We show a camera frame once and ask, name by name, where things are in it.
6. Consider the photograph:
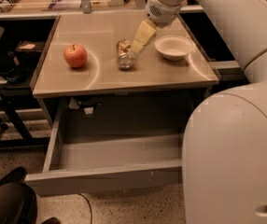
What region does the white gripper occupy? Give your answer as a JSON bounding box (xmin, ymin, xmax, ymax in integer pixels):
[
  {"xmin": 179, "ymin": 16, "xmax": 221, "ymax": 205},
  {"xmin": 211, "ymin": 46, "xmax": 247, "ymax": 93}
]
[{"xmin": 131, "ymin": 0, "xmax": 183, "ymax": 54}]

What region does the orange soda can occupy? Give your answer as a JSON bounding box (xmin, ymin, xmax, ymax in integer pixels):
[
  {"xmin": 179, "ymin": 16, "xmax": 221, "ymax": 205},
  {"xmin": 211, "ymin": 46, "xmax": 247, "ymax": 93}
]
[{"xmin": 116, "ymin": 39, "xmax": 134, "ymax": 70}]

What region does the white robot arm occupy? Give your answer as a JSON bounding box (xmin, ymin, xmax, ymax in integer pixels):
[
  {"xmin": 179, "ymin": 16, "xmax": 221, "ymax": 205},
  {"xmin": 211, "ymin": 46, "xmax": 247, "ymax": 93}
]
[{"xmin": 146, "ymin": 0, "xmax": 267, "ymax": 224}]

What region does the open grey top drawer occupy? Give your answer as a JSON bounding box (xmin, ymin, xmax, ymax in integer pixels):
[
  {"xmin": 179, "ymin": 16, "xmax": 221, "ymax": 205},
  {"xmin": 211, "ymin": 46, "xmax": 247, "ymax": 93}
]
[{"xmin": 26, "ymin": 106, "xmax": 184, "ymax": 196}]

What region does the white bowl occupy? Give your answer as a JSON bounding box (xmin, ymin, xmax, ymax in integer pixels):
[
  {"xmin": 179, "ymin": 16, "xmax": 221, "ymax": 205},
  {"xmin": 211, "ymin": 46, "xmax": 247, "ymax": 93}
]
[{"xmin": 154, "ymin": 35, "xmax": 194, "ymax": 62}]

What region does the grey metal cabinet desk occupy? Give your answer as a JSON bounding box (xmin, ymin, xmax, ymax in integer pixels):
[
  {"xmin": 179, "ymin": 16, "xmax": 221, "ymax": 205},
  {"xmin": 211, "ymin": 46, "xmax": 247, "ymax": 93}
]
[{"xmin": 31, "ymin": 10, "xmax": 218, "ymax": 122}]

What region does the red apple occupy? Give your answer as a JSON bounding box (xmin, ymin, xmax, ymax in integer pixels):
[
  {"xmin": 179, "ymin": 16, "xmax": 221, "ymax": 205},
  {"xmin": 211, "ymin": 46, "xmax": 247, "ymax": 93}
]
[{"xmin": 63, "ymin": 44, "xmax": 88, "ymax": 68}]

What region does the black box with label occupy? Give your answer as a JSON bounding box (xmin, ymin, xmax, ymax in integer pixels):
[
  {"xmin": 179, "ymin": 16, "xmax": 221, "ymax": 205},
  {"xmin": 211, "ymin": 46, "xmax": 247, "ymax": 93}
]
[{"xmin": 15, "ymin": 40, "xmax": 45, "ymax": 67}]

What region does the person's dark trouser leg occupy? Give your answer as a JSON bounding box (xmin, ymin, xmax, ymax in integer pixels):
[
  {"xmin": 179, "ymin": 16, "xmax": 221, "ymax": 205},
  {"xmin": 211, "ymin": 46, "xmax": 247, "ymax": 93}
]
[{"xmin": 0, "ymin": 147, "xmax": 63, "ymax": 224}]

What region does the black cable on floor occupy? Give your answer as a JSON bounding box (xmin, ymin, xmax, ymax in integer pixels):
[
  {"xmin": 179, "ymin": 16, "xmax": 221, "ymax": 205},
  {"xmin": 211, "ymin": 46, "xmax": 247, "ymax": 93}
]
[{"xmin": 76, "ymin": 192, "xmax": 94, "ymax": 224}]

